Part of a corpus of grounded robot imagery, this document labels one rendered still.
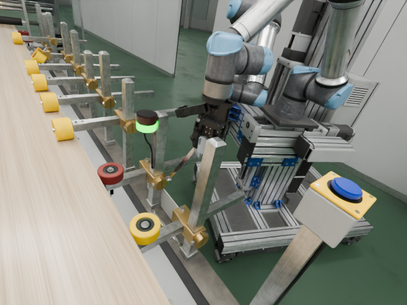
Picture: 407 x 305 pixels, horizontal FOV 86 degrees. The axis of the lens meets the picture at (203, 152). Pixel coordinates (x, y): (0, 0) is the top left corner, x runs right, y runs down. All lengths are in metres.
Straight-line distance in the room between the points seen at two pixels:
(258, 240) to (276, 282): 1.05
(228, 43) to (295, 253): 0.45
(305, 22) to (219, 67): 0.82
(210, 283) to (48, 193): 0.54
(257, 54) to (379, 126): 2.63
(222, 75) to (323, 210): 0.37
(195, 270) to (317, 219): 0.52
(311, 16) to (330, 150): 0.65
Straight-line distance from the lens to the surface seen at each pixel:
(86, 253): 0.60
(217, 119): 0.62
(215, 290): 0.79
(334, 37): 0.93
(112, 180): 0.76
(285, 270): 0.49
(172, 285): 0.86
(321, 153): 1.18
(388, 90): 3.10
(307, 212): 0.38
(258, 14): 0.79
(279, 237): 1.66
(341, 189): 0.36
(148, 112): 0.68
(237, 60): 0.58
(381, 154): 3.24
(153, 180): 0.81
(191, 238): 0.71
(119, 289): 0.55
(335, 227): 0.37
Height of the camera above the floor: 1.40
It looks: 33 degrees down
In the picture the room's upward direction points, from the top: 13 degrees clockwise
